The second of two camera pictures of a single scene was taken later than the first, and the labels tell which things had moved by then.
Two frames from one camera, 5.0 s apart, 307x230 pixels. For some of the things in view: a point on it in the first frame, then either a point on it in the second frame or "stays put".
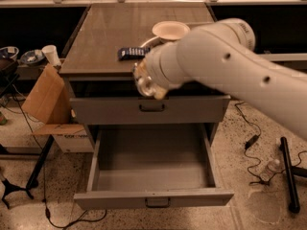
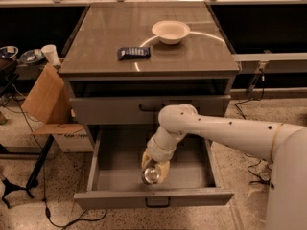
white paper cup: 52,55 stays put
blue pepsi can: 145,85 -> 151,175
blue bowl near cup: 33,57 stays put
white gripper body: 153,70 -> 156,153
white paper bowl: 171,30 stays put
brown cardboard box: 48,103 stays put
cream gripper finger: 140,69 -> 145,158
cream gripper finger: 160,93 -> 163,170
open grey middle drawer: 134,166 stays put
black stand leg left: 34,179 stays put
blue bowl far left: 9,53 stays put
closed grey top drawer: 150,110 stays put
